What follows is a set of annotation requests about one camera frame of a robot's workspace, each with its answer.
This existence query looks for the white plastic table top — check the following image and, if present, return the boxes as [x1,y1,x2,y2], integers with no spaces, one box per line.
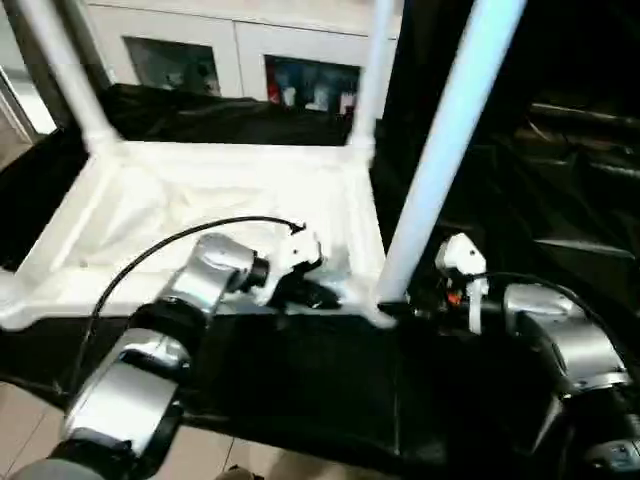
[0,138,398,332]

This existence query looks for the white plastic table leg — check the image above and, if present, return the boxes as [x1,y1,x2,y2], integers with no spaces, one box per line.
[10,0,123,158]
[374,0,528,308]
[344,0,402,168]

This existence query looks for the black mat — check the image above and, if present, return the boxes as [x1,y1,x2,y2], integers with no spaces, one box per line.
[0,82,640,480]

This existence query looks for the black metal bar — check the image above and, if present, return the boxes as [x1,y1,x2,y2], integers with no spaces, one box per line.
[530,98,640,133]

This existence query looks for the white cabinet with glass doors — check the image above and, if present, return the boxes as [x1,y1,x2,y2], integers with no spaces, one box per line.
[85,0,407,113]

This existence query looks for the grey curtain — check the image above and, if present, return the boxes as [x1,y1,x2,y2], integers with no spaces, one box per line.
[55,0,127,93]

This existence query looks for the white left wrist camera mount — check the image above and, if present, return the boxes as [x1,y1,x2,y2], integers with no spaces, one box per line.
[253,229,327,307]

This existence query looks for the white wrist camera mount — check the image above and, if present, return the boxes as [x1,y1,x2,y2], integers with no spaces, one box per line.
[434,232,490,337]
[253,229,327,307]

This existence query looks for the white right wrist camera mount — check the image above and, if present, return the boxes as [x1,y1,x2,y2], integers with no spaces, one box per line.
[434,232,490,337]

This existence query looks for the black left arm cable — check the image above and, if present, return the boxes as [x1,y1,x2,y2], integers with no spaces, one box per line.
[64,214,307,403]

